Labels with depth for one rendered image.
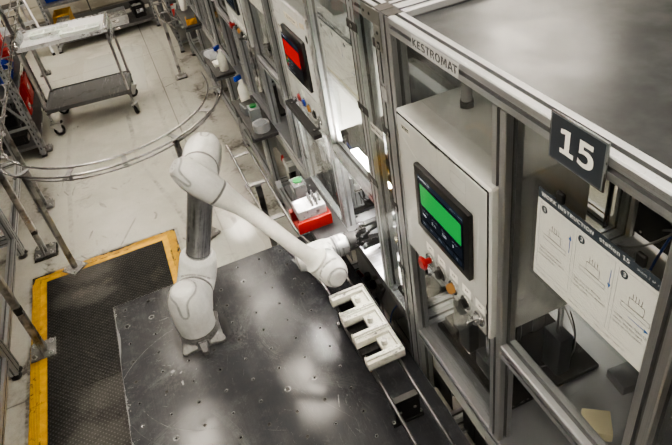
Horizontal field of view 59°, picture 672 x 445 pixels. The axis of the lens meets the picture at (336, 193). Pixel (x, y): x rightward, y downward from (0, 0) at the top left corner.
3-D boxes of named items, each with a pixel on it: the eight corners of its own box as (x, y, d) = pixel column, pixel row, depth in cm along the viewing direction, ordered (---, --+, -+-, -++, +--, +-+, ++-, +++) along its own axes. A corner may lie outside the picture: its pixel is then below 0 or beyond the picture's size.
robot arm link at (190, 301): (175, 343, 242) (157, 306, 229) (182, 309, 256) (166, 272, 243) (214, 337, 241) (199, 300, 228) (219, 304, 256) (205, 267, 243)
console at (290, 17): (285, 96, 263) (263, -8, 236) (345, 77, 269) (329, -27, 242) (319, 137, 230) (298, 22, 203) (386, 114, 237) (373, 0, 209)
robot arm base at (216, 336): (185, 365, 239) (181, 356, 236) (176, 327, 256) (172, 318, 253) (229, 347, 243) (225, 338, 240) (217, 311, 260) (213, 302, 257)
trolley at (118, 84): (54, 137, 569) (8, 45, 514) (59, 113, 611) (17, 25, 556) (141, 114, 581) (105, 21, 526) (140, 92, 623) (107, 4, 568)
